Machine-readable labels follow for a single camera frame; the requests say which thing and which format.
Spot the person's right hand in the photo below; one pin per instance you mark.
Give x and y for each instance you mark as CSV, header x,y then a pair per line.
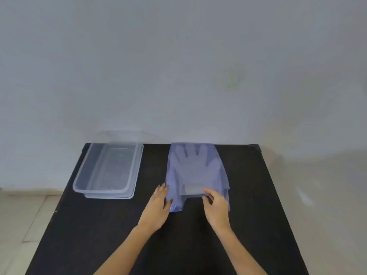
x,y
218,211

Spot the person's left hand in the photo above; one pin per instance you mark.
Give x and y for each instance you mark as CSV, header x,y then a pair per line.
x,y
156,210

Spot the person's left thumb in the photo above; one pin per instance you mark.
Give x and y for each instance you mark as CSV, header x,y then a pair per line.
x,y
170,204

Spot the person's right thumb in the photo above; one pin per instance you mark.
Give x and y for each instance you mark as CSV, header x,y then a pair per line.
x,y
207,201

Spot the purple translucent plastic bag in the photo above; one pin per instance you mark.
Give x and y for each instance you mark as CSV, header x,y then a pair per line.
x,y
175,171

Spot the person's left forearm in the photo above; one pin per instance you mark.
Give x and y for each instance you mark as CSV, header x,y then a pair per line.
x,y
122,252

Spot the person's right forearm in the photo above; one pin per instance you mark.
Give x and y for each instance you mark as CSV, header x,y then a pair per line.
x,y
243,254

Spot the stack of clear disposable gloves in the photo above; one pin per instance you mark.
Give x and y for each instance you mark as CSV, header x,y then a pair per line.
x,y
195,168

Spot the clear plastic container lid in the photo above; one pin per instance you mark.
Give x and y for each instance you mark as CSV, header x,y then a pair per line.
x,y
130,194

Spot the clear plastic container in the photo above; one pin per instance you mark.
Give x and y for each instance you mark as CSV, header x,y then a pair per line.
x,y
107,168

